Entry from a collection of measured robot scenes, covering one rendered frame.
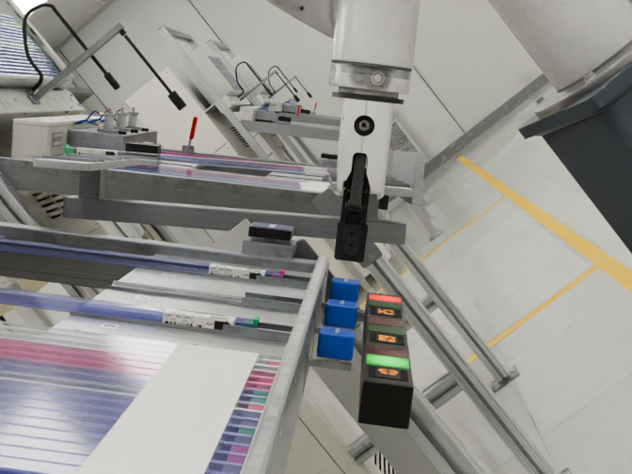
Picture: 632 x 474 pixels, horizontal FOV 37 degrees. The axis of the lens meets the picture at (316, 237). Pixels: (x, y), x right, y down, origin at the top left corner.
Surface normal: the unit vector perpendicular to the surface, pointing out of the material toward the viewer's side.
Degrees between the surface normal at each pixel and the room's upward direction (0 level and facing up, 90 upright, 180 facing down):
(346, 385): 90
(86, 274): 90
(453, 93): 90
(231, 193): 90
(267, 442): 45
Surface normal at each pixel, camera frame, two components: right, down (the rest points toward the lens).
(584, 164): -0.76, 0.62
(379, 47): 0.08, 0.16
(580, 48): -0.33, 0.34
